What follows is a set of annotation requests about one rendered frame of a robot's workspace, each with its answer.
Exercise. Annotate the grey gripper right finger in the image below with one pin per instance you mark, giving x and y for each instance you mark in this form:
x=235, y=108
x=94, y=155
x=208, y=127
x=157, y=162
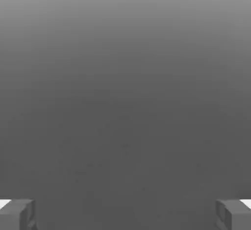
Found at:
x=235, y=216

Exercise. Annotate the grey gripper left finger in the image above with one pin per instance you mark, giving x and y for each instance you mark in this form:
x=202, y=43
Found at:
x=15, y=215

